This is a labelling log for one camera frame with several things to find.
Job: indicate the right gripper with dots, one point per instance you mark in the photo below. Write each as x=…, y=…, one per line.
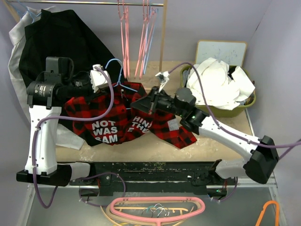
x=147, y=104

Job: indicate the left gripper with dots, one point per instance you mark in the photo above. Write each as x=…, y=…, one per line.
x=91, y=89

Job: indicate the blue wire hanger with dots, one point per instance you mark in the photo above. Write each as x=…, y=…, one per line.
x=119, y=84

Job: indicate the red black plaid shirt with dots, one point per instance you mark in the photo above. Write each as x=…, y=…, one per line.
x=123, y=123

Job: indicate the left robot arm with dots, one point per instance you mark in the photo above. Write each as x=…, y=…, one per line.
x=45, y=98

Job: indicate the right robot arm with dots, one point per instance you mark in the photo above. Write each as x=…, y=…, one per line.
x=258, y=155

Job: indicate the white shirt on rack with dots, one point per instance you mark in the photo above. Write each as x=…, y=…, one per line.
x=65, y=137

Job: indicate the blue hanger under shirts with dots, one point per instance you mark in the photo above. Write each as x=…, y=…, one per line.
x=32, y=14

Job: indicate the pink hanger left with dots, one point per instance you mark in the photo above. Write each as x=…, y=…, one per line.
x=123, y=13

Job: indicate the pink hanger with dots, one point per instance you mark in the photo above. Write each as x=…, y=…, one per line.
x=123, y=13
x=149, y=18

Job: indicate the pink hanger right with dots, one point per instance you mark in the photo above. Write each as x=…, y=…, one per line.
x=149, y=18

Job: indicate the pink hanger foreground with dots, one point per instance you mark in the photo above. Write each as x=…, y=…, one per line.
x=156, y=204

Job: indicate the green laundry basket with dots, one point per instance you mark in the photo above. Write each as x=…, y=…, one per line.
x=220, y=113

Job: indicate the white clothes pile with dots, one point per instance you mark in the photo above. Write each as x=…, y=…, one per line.
x=221, y=86

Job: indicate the wooden clothes rack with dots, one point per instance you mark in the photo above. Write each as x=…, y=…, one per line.
x=82, y=2

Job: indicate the small whiteboard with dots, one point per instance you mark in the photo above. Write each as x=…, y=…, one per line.
x=231, y=52

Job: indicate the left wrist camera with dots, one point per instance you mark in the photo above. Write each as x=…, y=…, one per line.
x=97, y=78

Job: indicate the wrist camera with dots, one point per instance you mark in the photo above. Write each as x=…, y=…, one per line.
x=163, y=78
x=97, y=78

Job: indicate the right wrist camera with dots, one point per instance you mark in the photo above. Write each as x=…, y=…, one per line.
x=163, y=78

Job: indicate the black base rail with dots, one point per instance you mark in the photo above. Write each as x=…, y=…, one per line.
x=155, y=177

